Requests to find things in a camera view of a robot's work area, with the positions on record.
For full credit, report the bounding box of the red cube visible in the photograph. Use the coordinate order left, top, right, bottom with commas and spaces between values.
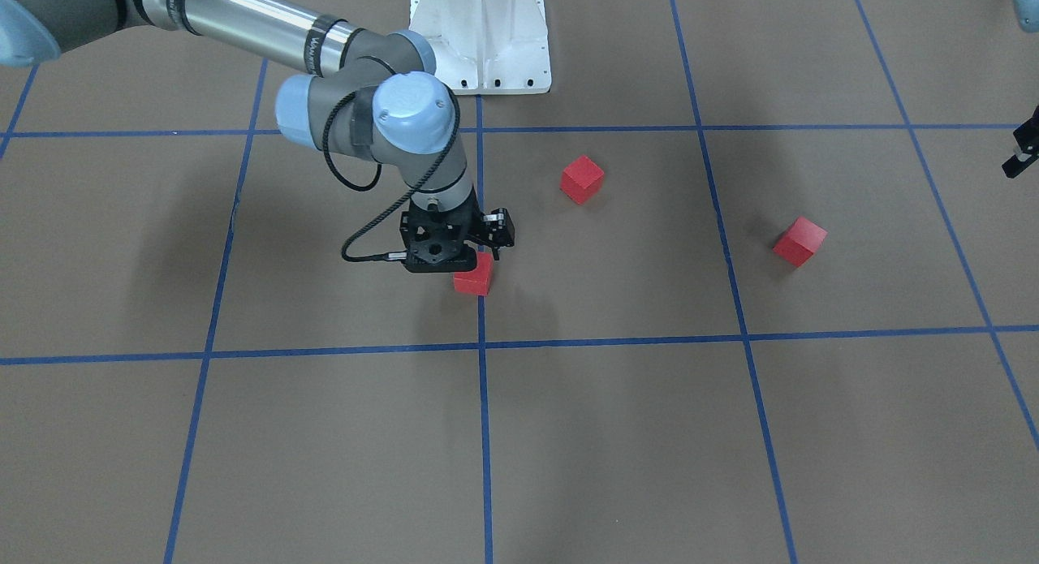
559, 156, 605, 205
772, 217, 828, 268
452, 251, 494, 295

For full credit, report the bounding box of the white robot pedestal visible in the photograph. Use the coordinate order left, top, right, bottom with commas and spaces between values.
409, 0, 553, 96

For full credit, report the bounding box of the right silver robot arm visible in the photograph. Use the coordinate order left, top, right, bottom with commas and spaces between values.
2, 0, 515, 274

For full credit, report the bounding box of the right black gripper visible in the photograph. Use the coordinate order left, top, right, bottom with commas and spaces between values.
399, 200, 515, 274

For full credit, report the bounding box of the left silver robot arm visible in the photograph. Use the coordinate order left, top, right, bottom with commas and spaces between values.
1002, 0, 1038, 179

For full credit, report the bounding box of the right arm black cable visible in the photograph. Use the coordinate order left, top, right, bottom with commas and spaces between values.
321, 89, 462, 264

